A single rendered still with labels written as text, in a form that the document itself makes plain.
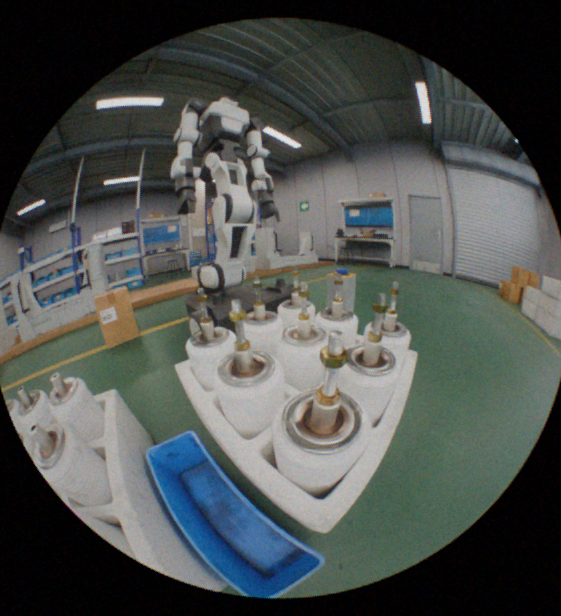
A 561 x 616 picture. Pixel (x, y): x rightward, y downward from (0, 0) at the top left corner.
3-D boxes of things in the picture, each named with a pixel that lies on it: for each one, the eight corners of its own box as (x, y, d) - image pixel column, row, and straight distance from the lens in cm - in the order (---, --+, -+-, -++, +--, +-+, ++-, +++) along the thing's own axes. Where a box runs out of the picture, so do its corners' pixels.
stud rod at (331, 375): (332, 412, 16) (347, 335, 11) (321, 415, 15) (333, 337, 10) (328, 404, 16) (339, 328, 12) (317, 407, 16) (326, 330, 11)
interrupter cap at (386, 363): (399, 380, 23) (401, 375, 23) (341, 375, 22) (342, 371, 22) (390, 348, 29) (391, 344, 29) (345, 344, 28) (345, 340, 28)
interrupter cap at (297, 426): (377, 437, 17) (380, 433, 17) (292, 466, 15) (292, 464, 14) (341, 385, 21) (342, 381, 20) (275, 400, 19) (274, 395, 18)
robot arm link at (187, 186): (172, 215, 80) (171, 193, 87) (192, 215, 83) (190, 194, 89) (180, 197, 70) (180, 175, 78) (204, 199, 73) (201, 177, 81)
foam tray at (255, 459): (198, 415, 53) (174, 364, 41) (294, 359, 66) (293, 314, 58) (309, 530, 39) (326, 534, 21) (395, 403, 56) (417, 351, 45)
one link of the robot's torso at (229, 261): (204, 285, 100) (210, 195, 89) (234, 278, 109) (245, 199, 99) (217, 298, 88) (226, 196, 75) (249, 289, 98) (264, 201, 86)
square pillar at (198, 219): (190, 269, 711) (186, 174, 796) (203, 267, 730) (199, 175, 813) (194, 269, 656) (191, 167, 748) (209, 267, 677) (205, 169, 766)
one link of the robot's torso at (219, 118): (183, 157, 125) (189, 119, 147) (230, 164, 137) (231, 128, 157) (204, 129, 102) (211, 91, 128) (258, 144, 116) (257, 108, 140)
